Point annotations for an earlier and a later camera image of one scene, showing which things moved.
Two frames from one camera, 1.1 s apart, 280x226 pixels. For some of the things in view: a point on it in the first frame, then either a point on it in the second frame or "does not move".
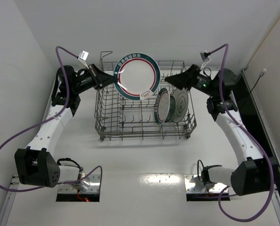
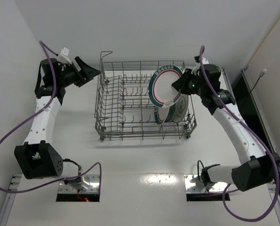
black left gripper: (95, 77) → (79, 74)
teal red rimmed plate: (139, 76) → (161, 91)
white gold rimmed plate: (181, 100) does not move
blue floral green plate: (172, 109) does not move
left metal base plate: (87, 183) does not move
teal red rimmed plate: (162, 106) does not move
